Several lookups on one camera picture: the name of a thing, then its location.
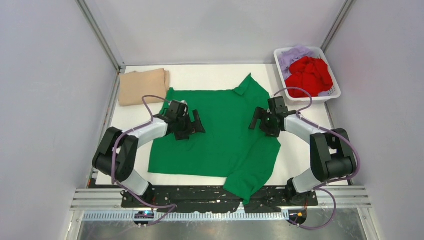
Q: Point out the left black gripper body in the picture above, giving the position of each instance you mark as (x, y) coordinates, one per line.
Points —
(185, 123)

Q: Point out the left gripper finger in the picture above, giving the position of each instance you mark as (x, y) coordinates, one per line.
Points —
(184, 135)
(197, 126)

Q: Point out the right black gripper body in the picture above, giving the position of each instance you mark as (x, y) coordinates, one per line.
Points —
(268, 125)

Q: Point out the green t shirt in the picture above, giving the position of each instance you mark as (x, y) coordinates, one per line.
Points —
(228, 148)

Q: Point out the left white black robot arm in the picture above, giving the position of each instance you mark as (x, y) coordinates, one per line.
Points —
(117, 150)

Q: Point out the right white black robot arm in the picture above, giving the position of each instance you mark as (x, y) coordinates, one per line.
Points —
(332, 156)

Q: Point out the folded beige t shirt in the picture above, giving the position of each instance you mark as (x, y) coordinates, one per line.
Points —
(134, 85)

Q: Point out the lavender t shirt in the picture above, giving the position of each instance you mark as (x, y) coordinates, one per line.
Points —
(287, 58)

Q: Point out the red t shirt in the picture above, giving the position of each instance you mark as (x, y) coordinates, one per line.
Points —
(309, 75)

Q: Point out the white plastic basket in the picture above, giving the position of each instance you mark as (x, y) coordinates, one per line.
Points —
(333, 93)

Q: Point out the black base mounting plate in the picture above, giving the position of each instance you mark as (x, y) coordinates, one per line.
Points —
(216, 200)

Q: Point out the grey slotted cable duct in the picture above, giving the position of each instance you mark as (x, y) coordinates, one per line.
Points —
(149, 216)

